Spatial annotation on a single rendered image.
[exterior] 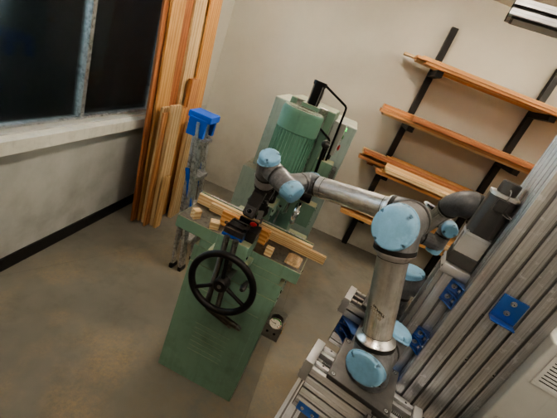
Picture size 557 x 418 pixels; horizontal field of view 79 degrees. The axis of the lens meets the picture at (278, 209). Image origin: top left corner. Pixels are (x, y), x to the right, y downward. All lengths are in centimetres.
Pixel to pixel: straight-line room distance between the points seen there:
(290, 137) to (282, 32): 259
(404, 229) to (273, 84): 314
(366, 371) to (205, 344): 100
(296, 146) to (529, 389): 111
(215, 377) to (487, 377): 125
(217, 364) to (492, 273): 132
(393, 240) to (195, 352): 131
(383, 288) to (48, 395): 157
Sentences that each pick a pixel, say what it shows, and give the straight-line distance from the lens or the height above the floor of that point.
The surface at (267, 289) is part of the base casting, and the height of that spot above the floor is 75.
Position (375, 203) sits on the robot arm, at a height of 137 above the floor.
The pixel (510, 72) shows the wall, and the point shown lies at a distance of 402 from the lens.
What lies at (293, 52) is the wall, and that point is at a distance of 385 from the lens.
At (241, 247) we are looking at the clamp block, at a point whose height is 95.
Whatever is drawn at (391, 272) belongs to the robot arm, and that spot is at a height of 127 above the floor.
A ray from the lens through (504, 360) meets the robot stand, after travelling 140.
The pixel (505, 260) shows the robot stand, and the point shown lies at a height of 136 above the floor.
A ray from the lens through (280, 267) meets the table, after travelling 147.
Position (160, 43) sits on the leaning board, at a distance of 275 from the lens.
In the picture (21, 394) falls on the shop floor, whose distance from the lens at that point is 204.
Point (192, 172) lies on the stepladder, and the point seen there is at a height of 78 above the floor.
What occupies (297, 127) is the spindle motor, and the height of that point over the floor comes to 144.
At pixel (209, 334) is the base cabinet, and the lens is 182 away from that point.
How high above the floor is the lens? 167
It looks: 23 degrees down
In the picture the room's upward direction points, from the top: 22 degrees clockwise
